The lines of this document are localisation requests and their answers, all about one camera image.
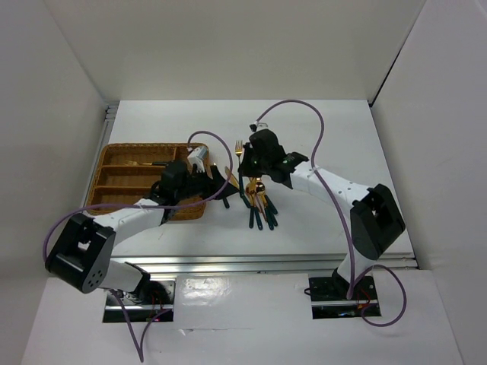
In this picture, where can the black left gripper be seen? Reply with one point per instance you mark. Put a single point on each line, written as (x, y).
(211, 188)

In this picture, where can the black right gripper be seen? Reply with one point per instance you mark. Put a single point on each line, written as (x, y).
(246, 168)

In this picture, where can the gold fork green handle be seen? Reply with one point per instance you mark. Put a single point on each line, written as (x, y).
(227, 189)
(239, 150)
(147, 164)

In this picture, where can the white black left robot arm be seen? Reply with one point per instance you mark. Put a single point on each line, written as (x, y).
(82, 254)

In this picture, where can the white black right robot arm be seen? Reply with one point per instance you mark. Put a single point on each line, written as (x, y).
(371, 215)

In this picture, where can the wicker cutlery tray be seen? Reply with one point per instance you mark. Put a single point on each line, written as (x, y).
(115, 183)

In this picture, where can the gold spoon green handle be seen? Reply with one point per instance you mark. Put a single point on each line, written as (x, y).
(271, 208)
(260, 190)
(253, 198)

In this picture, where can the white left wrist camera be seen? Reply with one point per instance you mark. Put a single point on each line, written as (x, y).
(197, 156)

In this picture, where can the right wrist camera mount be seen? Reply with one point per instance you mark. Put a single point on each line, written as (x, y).
(255, 126)

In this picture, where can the aluminium frame rail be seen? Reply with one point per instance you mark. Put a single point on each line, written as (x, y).
(226, 265)

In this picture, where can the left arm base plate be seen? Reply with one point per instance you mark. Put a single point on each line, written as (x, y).
(156, 304)

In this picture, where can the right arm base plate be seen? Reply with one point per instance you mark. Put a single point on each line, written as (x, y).
(328, 303)

